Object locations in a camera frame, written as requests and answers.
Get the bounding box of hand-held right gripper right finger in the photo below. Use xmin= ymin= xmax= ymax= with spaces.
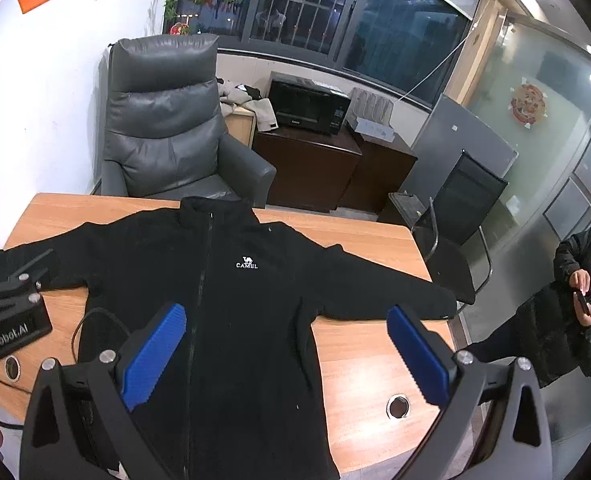
xmin=386 ymin=305 xmax=553 ymax=480

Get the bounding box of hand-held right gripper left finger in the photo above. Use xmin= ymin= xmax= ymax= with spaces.
xmin=19 ymin=302 xmax=196 ymax=480

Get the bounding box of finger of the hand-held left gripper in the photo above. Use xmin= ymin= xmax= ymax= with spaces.
xmin=5 ymin=248 xmax=62 ymax=292

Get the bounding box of black fleece jacket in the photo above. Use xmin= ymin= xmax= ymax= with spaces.
xmin=0 ymin=196 xmax=459 ymax=480

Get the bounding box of pile of beige clothes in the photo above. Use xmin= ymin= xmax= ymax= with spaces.
xmin=218 ymin=77 xmax=279 ymax=133

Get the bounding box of dark ribbed object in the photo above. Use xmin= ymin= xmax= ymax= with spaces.
xmin=378 ymin=192 xmax=422 ymax=227

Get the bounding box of black office chair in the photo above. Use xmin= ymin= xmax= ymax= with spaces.
xmin=409 ymin=152 xmax=509 ymax=306

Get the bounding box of dark wooden cabinet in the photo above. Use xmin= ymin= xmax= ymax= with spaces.
xmin=338 ymin=125 xmax=419 ymax=216
xmin=252 ymin=122 xmax=363 ymax=213

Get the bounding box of grey leather armchair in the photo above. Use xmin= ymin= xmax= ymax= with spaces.
xmin=95 ymin=34 xmax=277 ymax=209

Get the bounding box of grey partition panel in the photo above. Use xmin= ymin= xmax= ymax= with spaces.
xmin=403 ymin=92 xmax=519 ymax=201

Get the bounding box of light wooden cabinet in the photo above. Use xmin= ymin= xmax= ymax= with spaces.
xmin=224 ymin=105 xmax=257 ymax=151

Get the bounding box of grey file box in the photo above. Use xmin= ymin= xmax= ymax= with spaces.
xmin=345 ymin=87 xmax=396 ymax=141

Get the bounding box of red paper-cut door decoration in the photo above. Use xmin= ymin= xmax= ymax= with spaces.
xmin=510 ymin=77 xmax=549 ymax=131

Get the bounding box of black microwave oven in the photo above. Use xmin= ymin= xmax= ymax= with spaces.
xmin=268 ymin=72 xmax=352 ymax=136

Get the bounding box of white cord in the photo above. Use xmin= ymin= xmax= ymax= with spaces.
xmin=400 ymin=35 xmax=469 ymax=104

